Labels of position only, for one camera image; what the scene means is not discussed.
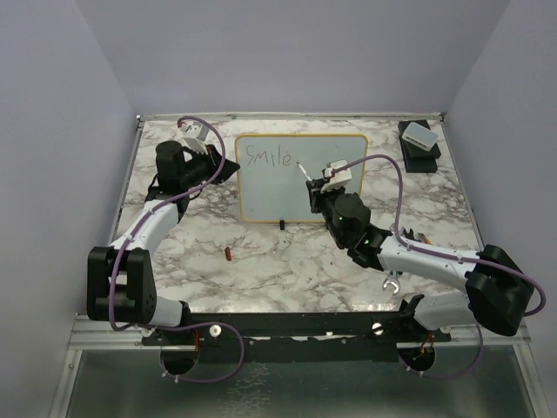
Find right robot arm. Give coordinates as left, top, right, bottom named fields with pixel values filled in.
left=305, top=179, right=534, bottom=340

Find upper black box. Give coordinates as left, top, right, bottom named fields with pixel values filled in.
left=398, top=119, right=440, bottom=159

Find white network switch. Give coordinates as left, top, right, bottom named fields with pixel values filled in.
left=401, top=122, right=439, bottom=152

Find black box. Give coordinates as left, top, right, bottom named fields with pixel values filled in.
left=403, top=148, right=440, bottom=173
left=398, top=119, right=440, bottom=159

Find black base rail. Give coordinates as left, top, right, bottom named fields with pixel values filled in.
left=143, top=295, right=453, bottom=365

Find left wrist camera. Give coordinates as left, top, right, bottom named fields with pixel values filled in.
left=179, top=122, right=209, bottom=154

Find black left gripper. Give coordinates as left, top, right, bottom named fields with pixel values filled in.
left=181, top=143, right=240, bottom=188

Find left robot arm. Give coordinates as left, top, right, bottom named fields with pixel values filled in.
left=86, top=140, right=240, bottom=344

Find blue handled tool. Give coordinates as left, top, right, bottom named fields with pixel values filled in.
left=400, top=227, right=419, bottom=241

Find yellow framed whiteboard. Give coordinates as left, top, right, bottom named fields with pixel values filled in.
left=234, top=133, right=369, bottom=223

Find silver open-end wrench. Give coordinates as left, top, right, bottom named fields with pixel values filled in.
left=382, top=271, right=401, bottom=295

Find lower black box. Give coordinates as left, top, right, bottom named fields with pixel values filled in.
left=403, top=148, right=440, bottom=173

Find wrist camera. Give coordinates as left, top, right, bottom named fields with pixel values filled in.
left=179, top=122, right=209, bottom=154
left=320, top=160, right=352, bottom=193

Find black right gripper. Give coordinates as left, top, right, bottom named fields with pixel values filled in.
left=310, top=177, right=347, bottom=245

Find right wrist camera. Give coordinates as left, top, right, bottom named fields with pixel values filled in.
left=320, top=160, right=352, bottom=193

